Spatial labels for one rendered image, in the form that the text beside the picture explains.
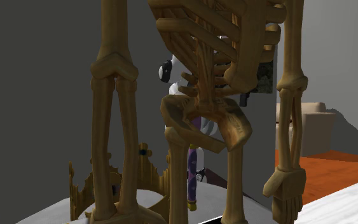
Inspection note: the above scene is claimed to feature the white bed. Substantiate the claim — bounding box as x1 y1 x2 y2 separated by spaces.
15 174 358 224

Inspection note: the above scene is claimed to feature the golden crown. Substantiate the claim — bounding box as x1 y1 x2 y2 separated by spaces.
69 142 172 222

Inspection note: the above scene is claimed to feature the purple wand with gold ends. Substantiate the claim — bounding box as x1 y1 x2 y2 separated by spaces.
186 116 202 213

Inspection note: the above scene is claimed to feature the dark wall picture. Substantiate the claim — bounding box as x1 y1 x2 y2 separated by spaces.
250 59 274 94

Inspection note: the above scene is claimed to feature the beige armchair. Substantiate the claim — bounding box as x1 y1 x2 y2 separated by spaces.
275 102 337 158

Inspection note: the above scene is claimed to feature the brown wooden skeleton figure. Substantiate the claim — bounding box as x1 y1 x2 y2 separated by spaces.
90 0 309 224

